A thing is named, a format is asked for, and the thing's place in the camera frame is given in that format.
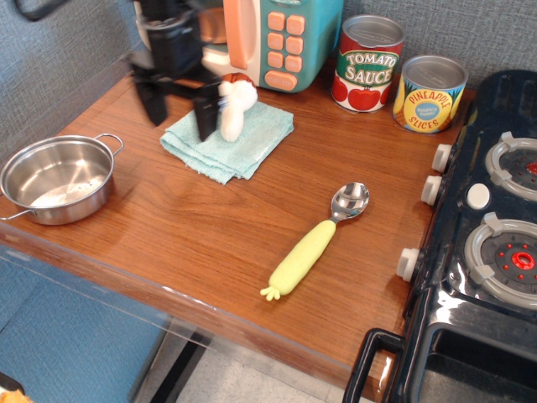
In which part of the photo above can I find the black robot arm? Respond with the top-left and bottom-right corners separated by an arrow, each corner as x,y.
128,1 -> 222,141

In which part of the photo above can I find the teal toy microwave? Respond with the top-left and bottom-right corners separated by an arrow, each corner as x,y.
196,1 -> 343,93

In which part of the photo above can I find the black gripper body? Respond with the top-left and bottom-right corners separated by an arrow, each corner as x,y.
128,18 -> 221,99

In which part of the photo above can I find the tomato sauce can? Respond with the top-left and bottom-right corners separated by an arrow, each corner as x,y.
331,14 -> 405,113

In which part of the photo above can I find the pineapple slices can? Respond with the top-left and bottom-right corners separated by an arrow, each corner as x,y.
393,55 -> 468,133

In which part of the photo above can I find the light blue folded napkin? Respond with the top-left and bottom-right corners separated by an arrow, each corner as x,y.
160,102 -> 294,185

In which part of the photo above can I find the spoon with yellow-green handle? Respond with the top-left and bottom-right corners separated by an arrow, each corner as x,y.
260,182 -> 370,301

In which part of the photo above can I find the black cable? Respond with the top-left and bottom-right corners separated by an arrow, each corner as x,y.
14,0 -> 72,22

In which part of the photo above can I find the black toy stove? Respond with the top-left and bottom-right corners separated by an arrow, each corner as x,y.
344,70 -> 536,402

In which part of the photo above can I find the white plush mushroom brown cap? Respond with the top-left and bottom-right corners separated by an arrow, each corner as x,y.
218,73 -> 258,143

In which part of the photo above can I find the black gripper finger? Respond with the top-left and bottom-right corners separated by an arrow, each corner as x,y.
193,96 -> 221,142
135,81 -> 168,126

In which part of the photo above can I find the orange object at corner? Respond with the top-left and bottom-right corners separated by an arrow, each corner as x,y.
0,373 -> 33,403

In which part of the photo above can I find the stainless steel pot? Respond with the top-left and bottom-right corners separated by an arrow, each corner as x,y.
1,133 -> 124,226

